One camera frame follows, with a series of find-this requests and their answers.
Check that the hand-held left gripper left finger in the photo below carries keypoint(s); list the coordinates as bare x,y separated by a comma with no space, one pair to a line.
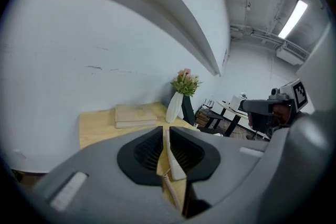
105,191

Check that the round light wooden table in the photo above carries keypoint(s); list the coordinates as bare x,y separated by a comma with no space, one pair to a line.
231,110

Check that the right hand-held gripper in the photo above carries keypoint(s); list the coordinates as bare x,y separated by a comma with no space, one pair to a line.
296,94

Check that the pink flower bouquet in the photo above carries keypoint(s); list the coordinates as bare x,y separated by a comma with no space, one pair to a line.
186,84

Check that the white air conditioner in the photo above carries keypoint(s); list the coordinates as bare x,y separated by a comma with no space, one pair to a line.
292,52

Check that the beige book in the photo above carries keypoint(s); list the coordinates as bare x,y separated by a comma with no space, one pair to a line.
135,115

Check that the white ceiling pipes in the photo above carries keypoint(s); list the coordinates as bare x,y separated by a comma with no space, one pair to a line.
252,34

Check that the white microwave oven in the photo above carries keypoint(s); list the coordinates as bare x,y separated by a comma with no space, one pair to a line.
236,103

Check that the white telephone handset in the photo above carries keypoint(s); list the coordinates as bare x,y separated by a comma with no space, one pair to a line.
175,162

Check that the person's right hand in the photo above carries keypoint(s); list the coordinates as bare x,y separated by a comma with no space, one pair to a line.
282,114

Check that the black office chair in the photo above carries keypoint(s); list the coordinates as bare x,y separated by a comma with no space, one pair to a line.
188,111

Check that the ceiling light panel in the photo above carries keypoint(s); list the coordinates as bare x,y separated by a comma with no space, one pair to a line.
292,18

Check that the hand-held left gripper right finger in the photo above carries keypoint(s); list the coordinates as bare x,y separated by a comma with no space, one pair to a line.
225,160

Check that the white ribbed vase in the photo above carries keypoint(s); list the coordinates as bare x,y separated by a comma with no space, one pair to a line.
173,108

